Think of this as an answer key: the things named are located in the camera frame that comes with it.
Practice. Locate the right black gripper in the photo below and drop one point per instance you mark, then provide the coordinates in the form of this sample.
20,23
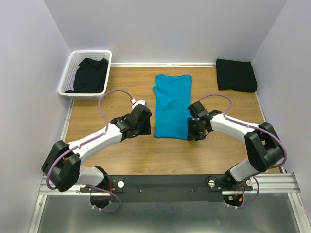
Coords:
198,136

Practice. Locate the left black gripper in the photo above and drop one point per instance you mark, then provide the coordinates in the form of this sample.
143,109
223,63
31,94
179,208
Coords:
147,129

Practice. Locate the blue t-shirt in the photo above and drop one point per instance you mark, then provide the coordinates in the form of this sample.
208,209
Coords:
173,97

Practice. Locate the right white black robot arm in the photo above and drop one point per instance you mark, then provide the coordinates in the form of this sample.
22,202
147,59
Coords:
263,146

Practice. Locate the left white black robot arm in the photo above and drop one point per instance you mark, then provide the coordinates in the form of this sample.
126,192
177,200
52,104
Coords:
63,166

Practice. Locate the black t-shirt in basket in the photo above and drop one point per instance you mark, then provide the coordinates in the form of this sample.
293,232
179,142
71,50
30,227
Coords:
90,76

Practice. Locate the folded black t-shirt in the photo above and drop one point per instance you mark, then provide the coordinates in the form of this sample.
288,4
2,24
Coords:
235,75

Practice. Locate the white plastic laundry basket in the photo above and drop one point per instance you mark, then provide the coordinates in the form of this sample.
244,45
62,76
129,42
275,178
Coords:
72,65

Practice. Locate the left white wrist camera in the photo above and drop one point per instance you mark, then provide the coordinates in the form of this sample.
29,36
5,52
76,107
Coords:
137,102

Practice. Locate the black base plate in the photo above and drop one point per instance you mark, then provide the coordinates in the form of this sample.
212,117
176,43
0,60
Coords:
167,188

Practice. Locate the aluminium frame rail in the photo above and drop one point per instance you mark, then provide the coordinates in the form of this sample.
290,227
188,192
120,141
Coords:
272,206

